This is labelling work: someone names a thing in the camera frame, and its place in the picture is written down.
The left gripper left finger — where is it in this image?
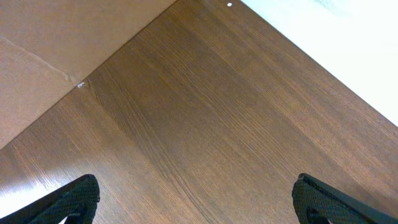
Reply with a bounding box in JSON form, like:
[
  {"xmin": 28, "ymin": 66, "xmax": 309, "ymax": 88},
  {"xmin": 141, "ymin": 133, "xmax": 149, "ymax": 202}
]
[{"xmin": 1, "ymin": 174, "xmax": 100, "ymax": 224}]

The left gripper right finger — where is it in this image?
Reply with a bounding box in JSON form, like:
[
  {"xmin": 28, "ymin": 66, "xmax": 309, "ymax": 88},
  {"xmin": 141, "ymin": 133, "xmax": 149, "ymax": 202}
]
[{"xmin": 292, "ymin": 173, "xmax": 397, "ymax": 224}]

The cardboard box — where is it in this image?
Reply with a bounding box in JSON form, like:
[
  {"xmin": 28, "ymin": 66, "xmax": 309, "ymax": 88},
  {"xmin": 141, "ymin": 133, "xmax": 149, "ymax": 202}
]
[{"xmin": 1, "ymin": 0, "xmax": 172, "ymax": 146}]

